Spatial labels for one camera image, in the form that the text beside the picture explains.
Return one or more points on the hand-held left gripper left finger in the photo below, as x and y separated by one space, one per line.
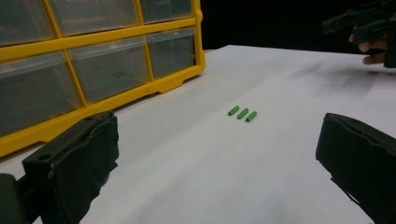
71 168

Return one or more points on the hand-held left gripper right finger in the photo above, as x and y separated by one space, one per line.
364 161

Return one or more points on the small green bar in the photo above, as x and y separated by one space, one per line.
243 113
233 110
251 116

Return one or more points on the yellow plastic drawer organizer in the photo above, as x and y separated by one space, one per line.
199 46

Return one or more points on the set of clear organizer drawers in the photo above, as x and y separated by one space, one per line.
109 68

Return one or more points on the white table sheet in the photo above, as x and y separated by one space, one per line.
202 171

